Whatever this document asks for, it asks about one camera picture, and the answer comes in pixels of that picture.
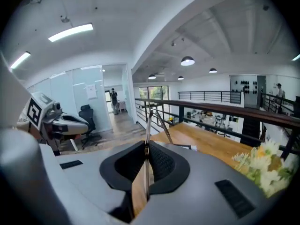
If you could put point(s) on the black railing with wooden top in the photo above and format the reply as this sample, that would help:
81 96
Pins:
234 111

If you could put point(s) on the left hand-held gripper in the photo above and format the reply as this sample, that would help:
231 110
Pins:
35 111

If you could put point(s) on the white and yellow flower bunch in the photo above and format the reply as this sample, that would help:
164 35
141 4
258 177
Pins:
267 170

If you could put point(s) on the black metal railing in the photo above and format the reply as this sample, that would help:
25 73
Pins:
211 96

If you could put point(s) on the ceiling track spotlight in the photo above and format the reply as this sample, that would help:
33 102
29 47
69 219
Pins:
173 43

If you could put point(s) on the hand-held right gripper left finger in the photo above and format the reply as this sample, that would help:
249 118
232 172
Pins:
82 177

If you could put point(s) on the large black pendant lamp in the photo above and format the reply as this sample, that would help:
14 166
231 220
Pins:
187 60

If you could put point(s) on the ceiling smoke detector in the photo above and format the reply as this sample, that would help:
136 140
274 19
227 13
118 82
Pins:
65 19

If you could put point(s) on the small black pendant lamp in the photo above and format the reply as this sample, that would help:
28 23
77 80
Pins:
213 70
180 77
152 76

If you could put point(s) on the black office chair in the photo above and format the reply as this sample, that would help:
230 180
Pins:
87 117

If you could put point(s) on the large window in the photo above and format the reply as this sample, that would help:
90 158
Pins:
154 92

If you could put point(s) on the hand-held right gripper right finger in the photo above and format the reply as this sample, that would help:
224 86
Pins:
199 191

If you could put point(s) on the frosted glass partition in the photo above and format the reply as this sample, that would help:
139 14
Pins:
68 90

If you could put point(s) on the white paper sheet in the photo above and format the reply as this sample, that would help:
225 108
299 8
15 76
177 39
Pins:
91 91

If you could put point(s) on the long ceiling tube light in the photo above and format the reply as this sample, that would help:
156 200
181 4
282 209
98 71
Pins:
70 32
20 59
296 57

